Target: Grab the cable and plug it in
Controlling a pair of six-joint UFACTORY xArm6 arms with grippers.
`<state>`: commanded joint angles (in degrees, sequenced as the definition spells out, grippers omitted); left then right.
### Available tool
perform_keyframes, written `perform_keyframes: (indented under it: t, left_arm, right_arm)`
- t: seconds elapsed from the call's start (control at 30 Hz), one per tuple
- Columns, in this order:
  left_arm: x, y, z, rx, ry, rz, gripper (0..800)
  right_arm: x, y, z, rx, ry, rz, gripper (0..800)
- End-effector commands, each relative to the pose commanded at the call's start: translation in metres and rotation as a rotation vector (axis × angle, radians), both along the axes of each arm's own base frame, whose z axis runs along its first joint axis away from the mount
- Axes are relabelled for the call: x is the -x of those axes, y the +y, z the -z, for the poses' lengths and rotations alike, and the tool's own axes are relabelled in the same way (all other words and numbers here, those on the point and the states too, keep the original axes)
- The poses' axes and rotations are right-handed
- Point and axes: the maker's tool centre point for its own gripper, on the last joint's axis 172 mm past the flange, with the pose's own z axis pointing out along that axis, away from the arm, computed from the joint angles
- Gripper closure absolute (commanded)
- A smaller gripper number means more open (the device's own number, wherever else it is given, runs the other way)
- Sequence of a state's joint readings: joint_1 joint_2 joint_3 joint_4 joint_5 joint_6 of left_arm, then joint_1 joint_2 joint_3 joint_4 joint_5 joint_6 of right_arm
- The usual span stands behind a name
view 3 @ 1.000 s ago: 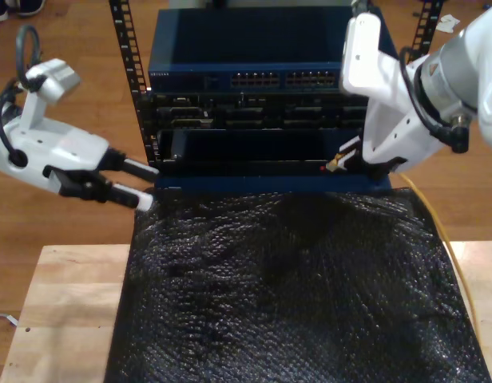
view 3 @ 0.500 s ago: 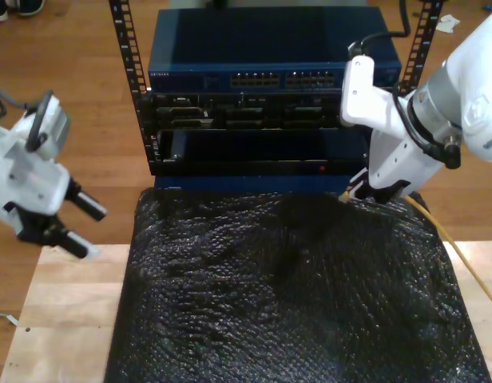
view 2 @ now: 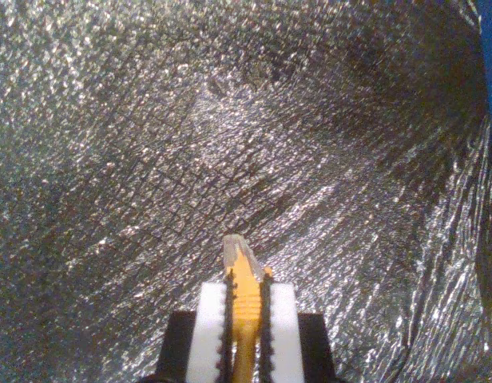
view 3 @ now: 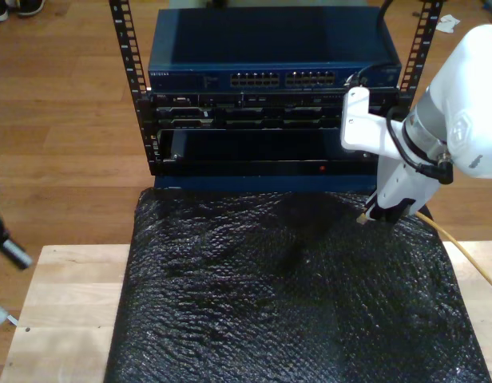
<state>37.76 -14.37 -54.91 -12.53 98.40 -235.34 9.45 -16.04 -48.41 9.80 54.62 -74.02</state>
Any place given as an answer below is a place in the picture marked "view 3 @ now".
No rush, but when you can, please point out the yellow network cable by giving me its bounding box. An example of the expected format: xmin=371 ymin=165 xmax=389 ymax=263
xmin=356 ymin=211 xmax=492 ymax=298

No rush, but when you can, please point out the blue base board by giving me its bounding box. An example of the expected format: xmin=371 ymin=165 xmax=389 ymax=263
xmin=153 ymin=174 xmax=379 ymax=192

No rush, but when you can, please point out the black rack shelf tray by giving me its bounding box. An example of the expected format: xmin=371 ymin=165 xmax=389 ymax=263
xmin=156 ymin=128 xmax=391 ymax=176

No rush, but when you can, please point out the crumpled white paper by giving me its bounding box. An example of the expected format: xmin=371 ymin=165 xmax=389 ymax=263
xmin=434 ymin=14 xmax=462 ymax=35

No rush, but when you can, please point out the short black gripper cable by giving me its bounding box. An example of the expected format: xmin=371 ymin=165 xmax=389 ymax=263
xmin=419 ymin=157 xmax=454 ymax=185

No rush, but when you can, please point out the blue network switch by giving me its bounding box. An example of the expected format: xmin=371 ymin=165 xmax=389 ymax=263
xmin=147 ymin=6 xmax=403 ymax=95

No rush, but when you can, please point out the black perforated rack post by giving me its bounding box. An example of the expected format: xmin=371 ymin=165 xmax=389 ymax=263
xmin=108 ymin=0 xmax=161 ymax=176
xmin=395 ymin=0 xmax=445 ymax=116

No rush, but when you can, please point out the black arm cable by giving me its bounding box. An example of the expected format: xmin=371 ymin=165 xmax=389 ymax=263
xmin=351 ymin=0 xmax=434 ymax=175

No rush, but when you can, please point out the person's dark shoe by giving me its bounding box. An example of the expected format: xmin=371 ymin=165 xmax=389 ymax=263
xmin=17 ymin=0 xmax=47 ymax=18

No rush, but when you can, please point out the black bubble wrap mat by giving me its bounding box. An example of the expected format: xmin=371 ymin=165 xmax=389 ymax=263
xmin=104 ymin=186 xmax=492 ymax=383

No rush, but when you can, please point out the black rack server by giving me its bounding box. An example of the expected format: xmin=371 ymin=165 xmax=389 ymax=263
xmin=149 ymin=92 xmax=399 ymax=131

